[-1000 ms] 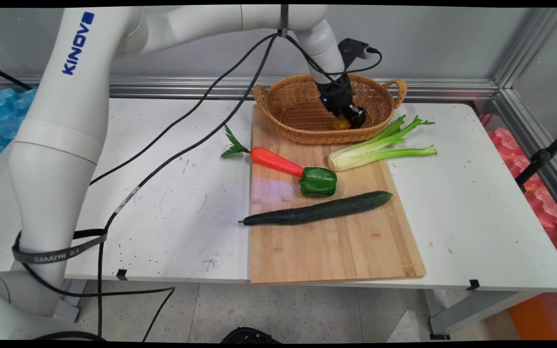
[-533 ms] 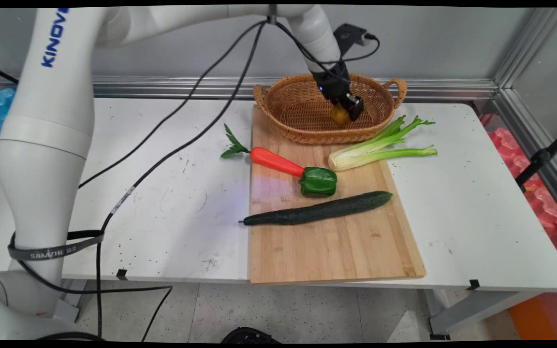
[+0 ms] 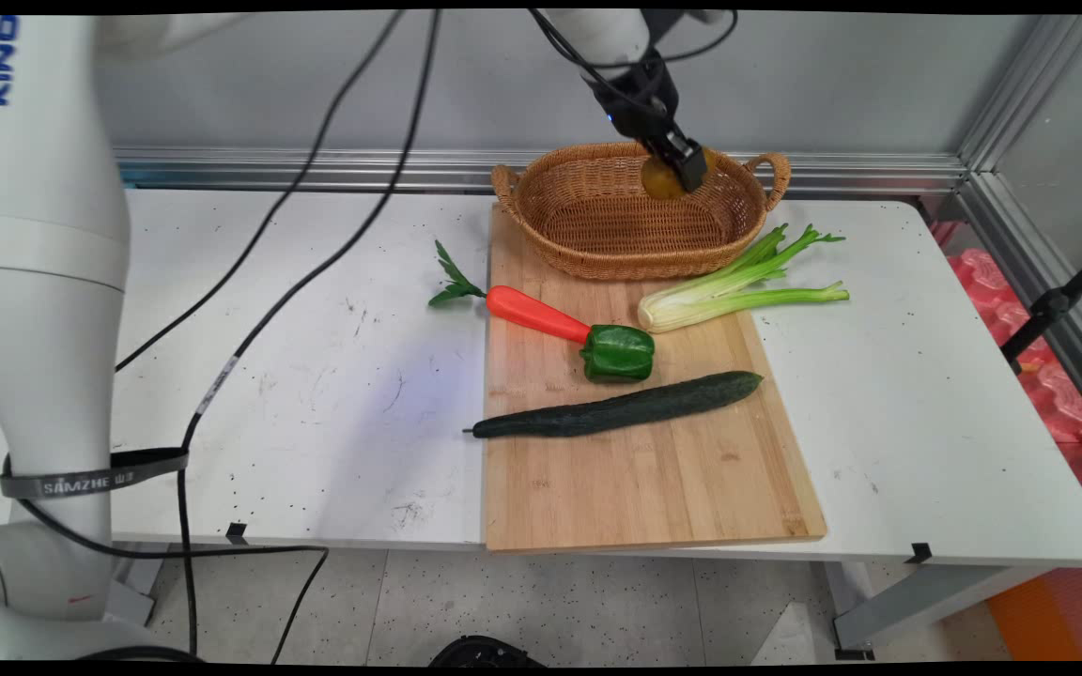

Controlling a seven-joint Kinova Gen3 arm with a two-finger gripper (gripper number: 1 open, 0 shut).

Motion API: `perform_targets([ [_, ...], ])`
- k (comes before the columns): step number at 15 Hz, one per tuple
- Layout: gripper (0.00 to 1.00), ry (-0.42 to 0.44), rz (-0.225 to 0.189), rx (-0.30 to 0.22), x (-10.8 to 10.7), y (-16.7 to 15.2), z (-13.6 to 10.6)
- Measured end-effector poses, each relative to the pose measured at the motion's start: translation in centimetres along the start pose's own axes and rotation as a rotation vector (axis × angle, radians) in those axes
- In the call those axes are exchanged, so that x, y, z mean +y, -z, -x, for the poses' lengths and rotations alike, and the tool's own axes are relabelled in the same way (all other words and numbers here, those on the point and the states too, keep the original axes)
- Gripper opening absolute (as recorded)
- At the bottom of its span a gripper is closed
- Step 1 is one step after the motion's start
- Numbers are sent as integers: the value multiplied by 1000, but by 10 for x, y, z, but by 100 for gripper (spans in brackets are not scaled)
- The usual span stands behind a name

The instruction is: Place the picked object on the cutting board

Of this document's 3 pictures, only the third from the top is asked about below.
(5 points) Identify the orange toy carrot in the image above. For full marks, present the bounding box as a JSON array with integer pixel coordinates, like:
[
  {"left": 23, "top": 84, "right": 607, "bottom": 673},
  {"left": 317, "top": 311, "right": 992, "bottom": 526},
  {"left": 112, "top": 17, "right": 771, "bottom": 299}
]
[{"left": 427, "top": 239, "right": 594, "bottom": 345}]

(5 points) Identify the black cable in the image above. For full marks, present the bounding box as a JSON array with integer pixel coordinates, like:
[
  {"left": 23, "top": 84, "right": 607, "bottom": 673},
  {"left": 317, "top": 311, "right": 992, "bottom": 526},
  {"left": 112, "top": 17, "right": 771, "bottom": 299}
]
[
  {"left": 115, "top": 9, "right": 407, "bottom": 375},
  {"left": 176, "top": 9, "right": 442, "bottom": 656}
]

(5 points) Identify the pale green celery stalk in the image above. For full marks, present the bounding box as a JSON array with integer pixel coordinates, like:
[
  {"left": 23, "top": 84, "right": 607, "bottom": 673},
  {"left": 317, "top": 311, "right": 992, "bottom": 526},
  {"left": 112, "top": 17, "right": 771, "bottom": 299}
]
[{"left": 637, "top": 223, "right": 851, "bottom": 335}]

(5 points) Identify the dark green cucumber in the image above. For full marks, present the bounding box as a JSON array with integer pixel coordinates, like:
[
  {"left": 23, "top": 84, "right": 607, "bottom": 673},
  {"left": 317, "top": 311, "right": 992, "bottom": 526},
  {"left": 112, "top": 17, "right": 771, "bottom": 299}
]
[{"left": 463, "top": 371, "right": 765, "bottom": 440}]

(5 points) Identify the aluminium frame post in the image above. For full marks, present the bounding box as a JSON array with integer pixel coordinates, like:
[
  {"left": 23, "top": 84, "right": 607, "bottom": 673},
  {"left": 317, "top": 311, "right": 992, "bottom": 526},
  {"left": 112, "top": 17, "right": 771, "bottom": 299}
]
[{"left": 958, "top": 15, "right": 1082, "bottom": 442}]

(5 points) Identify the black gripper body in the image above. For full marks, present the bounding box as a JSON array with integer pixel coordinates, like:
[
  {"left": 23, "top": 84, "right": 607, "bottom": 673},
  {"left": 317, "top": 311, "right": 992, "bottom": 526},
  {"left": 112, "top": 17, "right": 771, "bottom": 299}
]
[{"left": 584, "top": 49, "right": 683, "bottom": 149}]

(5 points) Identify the black tripod stand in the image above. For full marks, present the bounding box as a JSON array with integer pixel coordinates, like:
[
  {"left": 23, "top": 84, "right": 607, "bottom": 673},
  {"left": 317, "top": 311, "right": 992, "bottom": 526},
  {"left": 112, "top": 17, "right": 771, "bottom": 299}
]
[{"left": 1000, "top": 239, "right": 1082, "bottom": 376}]

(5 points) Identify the grey velcro cable strap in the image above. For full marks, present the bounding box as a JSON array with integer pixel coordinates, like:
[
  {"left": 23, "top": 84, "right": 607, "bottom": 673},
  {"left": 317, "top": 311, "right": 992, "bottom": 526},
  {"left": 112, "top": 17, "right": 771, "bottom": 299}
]
[{"left": 0, "top": 447, "right": 191, "bottom": 500}]

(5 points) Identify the aluminium frame rail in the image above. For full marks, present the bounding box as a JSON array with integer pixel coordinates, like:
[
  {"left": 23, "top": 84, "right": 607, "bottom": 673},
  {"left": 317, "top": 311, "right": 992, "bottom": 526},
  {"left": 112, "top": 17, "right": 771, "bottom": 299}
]
[{"left": 112, "top": 146, "right": 969, "bottom": 196}]

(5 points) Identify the grey table leg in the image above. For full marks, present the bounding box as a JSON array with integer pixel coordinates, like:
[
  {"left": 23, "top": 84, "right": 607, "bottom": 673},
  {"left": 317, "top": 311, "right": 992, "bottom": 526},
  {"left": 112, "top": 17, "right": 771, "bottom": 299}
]
[{"left": 824, "top": 561, "right": 1059, "bottom": 661}]

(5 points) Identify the pink bubble wrap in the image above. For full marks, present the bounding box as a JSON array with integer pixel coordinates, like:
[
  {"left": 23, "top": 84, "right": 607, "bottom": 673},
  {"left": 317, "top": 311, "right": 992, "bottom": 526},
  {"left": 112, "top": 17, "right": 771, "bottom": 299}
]
[{"left": 947, "top": 248, "right": 1082, "bottom": 532}]

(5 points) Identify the woven wicker basket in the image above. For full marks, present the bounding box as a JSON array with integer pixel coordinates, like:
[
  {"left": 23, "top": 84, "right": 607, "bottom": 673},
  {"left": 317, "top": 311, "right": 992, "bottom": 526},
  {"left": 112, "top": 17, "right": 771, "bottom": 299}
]
[{"left": 491, "top": 141, "right": 793, "bottom": 282}]

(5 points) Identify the wooden cutting board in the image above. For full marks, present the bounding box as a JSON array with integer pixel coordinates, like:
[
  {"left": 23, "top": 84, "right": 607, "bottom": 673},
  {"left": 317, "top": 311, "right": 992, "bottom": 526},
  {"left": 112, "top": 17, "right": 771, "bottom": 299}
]
[{"left": 483, "top": 203, "right": 828, "bottom": 553}]

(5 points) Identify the black round object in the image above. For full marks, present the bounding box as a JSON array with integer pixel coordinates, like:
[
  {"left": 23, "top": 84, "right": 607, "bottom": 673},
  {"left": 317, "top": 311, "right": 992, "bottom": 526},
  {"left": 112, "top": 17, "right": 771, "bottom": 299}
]
[{"left": 428, "top": 635, "right": 547, "bottom": 668}]

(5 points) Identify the green bell pepper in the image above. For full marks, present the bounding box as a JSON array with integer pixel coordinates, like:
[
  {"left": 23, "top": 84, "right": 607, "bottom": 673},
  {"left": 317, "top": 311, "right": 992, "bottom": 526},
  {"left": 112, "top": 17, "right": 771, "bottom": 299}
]
[{"left": 580, "top": 325, "right": 657, "bottom": 384}]

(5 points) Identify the brown potato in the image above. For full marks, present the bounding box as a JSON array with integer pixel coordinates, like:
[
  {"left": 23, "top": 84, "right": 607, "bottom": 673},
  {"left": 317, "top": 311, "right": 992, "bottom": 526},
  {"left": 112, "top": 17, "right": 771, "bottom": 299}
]
[{"left": 641, "top": 146, "right": 720, "bottom": 201}]

